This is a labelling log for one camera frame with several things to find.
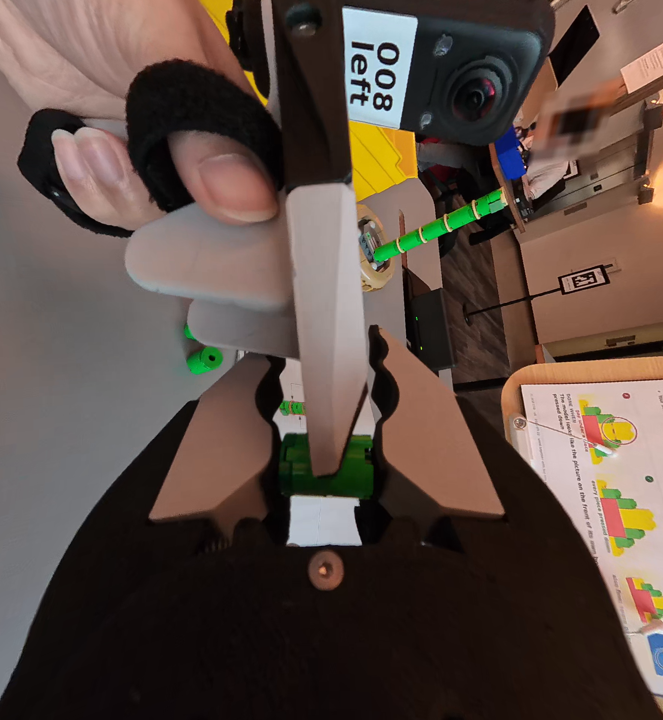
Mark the round wooden table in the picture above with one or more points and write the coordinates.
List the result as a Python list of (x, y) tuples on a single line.
[(506, 202)]

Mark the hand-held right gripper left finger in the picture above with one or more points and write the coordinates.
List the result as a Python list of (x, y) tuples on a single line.
[(219, 450)]

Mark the tag sign on black stand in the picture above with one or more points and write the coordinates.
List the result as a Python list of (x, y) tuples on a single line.
[(584, 279)]

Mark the green toy brick piece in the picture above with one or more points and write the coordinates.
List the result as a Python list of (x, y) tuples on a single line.
[(309, 478)]

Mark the green round toy brick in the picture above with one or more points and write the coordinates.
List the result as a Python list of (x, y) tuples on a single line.
[(188, 333), (202, 361)]

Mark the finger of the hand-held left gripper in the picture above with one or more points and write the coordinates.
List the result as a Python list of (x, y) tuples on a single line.
[(326, 309)]

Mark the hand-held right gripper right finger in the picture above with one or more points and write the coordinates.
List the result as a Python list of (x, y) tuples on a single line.
[(438, 450)]

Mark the printed instruction sheet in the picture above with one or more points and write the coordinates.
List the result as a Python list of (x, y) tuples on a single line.
[(618, 506)]

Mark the person's left hand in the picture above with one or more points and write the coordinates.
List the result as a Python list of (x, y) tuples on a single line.
[(84, 56)]

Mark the grey desk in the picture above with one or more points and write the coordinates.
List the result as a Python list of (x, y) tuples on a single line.
[(56, 365)]

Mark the black box device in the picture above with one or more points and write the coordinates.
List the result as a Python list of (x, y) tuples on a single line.
[(431, 332)]

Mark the black monitor screen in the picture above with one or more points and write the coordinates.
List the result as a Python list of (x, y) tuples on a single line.
[(573, 42)]

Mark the blue plastic bin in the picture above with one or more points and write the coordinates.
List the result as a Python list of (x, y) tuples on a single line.
[(510, 154)]

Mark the yellow plastic bin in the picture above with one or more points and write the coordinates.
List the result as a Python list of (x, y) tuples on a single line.
[(376, 160)]

